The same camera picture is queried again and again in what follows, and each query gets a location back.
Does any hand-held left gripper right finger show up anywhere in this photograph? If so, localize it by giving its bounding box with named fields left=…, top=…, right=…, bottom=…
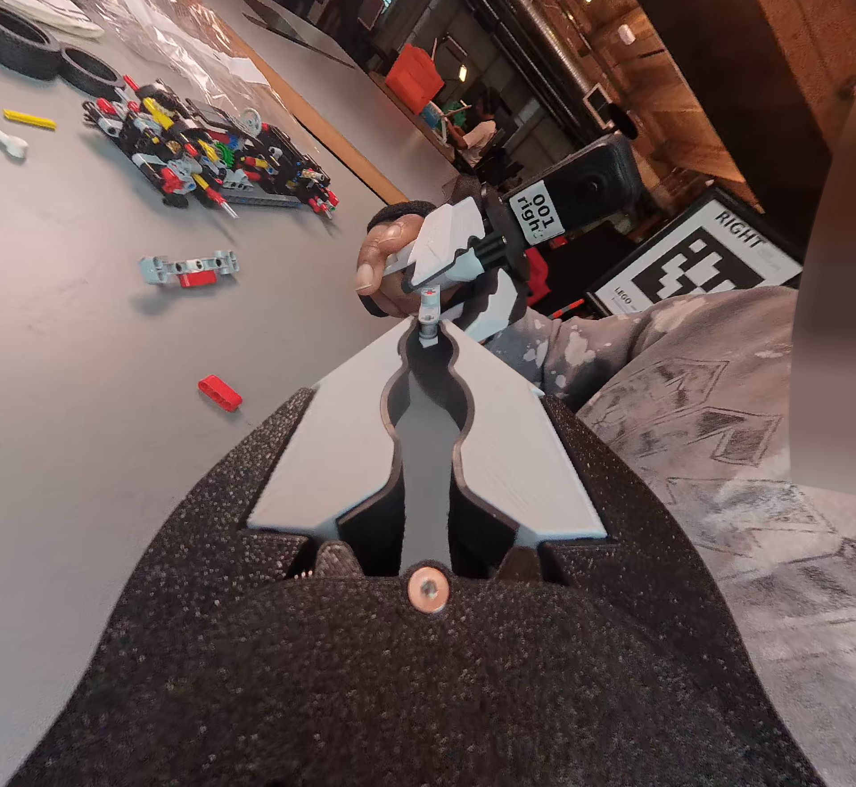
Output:
left=435, top=320, right=609, bottom=579

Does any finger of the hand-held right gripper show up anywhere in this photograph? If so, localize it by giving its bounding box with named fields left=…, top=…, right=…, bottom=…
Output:
left=383, top=197, right=484, bottom=280
left=408, top=244, right=501, bottom=291

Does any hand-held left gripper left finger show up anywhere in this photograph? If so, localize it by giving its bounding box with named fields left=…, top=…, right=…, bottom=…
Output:
left=246, top=322, right=410, bottom=577

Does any small grey brick connector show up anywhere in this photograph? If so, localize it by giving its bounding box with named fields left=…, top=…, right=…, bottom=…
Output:
left=415, top=284, right=444, bottom=348

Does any person's right forearm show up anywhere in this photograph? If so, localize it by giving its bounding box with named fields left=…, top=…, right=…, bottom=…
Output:
left=485, top=286, right=800, bottom=415

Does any person's right hand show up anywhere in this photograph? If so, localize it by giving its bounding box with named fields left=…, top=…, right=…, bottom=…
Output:
left=356, top=213, right=462, bottom=320

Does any red brick beam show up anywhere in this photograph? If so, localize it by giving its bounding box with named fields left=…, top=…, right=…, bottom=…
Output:
left=198, top=374, right=243, bottom=413

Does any framed black-and-white marker poster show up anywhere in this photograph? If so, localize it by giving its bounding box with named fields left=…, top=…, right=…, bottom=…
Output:
left=587, top=187, right=805, bottom=320

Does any grey table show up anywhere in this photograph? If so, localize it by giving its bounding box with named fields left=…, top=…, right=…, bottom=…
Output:
left=160, top=0, right=465, bottom=200

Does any orange crate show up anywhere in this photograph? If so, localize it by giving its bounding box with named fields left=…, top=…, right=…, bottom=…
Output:
left=386, top=44, right=446, bottom=114

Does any person's patterned grey sweatshirt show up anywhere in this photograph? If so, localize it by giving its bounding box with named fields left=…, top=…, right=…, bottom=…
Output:
left=575, top=359, right=856, bottom=787

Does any grey and red brick assembly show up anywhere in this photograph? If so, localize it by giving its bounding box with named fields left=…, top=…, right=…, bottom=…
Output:
left=139, top=250, right=239, bottom=289

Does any dark flat sheet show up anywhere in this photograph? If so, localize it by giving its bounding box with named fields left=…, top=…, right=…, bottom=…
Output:
left=227, top=0, right=357, bottom=70

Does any toy brick vehicle assembly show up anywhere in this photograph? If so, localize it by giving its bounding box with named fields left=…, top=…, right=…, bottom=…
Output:
left=82, top=78, right=340, bottom=221

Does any clear plastic bag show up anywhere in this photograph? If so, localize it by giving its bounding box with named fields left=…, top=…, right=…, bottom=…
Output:
left=40, top=0, right=288, bottom=109

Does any black toy tire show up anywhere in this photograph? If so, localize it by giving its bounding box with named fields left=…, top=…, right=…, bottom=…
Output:
left=60, top=46, right=127, bottom=99
left=0, top=7, right=62, bottom=81

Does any silver ventilation duct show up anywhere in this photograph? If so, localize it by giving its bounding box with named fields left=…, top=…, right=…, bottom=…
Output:
left=468, top=0, right=606, bottom=129

